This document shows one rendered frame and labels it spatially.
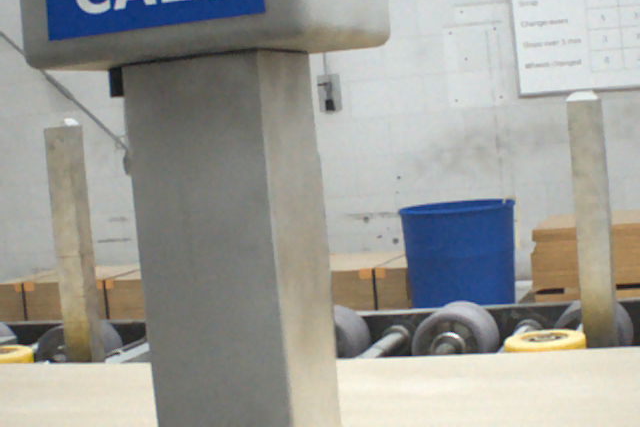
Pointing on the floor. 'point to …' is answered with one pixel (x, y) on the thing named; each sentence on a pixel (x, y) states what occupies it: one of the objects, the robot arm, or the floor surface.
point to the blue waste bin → (461, 251)
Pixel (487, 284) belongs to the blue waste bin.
